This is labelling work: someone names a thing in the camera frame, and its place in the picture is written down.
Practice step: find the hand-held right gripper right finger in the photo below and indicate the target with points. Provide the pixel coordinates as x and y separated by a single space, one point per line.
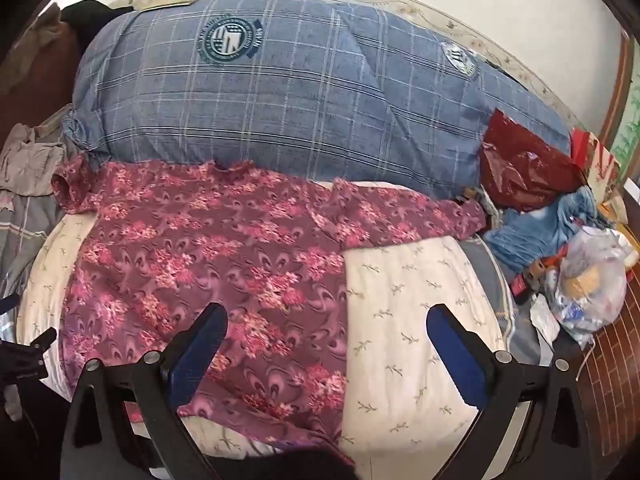
462 360

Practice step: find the green printed poster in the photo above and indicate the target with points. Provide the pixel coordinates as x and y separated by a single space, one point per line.
627 145

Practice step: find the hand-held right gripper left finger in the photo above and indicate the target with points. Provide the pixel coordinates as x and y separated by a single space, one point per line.
197 360

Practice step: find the red plastic bag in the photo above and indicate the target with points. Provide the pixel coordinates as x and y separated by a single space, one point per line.
520 160

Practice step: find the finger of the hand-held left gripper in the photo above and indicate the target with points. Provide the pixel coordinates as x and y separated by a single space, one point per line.
44 340

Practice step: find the blue plaid quilt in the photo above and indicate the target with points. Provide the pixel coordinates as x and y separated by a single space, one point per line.
275 110

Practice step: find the pink floral shirt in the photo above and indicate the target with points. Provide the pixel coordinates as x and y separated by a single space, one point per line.
200 260

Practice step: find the blue denim cloth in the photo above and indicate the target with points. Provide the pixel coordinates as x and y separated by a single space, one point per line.
530 230

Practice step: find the clear plastic bag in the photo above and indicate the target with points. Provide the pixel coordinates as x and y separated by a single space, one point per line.
590 270

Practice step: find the white packet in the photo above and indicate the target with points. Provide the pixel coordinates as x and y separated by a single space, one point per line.
545 317

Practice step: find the cream floral pillow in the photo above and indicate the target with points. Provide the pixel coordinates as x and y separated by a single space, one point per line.
410 310

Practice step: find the grey garment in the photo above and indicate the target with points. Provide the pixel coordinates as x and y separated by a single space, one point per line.
25 160

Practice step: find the red white printed bag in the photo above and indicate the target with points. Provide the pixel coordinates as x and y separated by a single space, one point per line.
600 165

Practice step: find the black cloth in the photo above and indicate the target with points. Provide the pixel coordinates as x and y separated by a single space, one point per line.
90 15

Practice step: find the dark brown cloth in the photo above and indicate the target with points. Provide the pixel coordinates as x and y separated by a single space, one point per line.
40 75

